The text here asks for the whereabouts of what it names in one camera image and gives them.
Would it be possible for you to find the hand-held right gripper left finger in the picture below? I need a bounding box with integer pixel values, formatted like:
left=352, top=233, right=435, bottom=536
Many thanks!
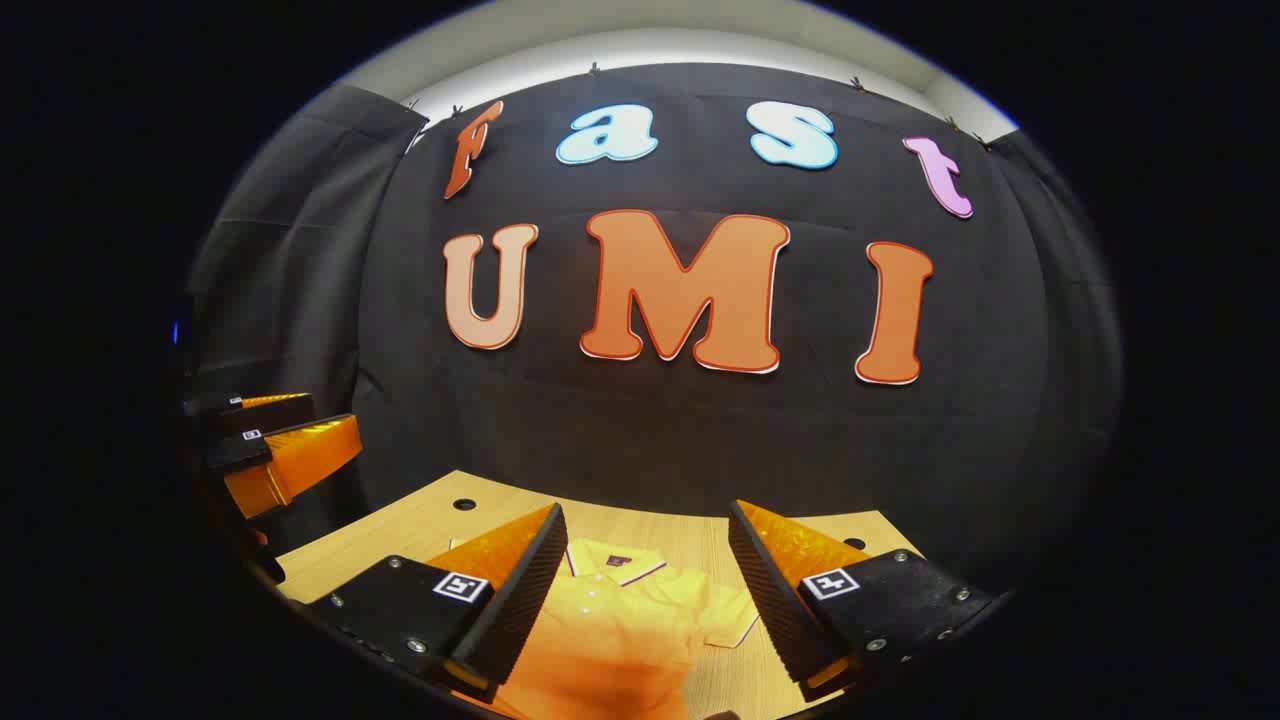
left=300, top=503, right=569, bottom=704

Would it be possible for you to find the orange T-shirt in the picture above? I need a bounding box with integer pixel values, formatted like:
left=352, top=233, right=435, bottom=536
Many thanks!
left=450, top=538, right=761, bottom=720

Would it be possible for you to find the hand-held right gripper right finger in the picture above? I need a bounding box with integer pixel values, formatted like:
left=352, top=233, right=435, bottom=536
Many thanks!
left=728, top=499, right=996, bottom=703

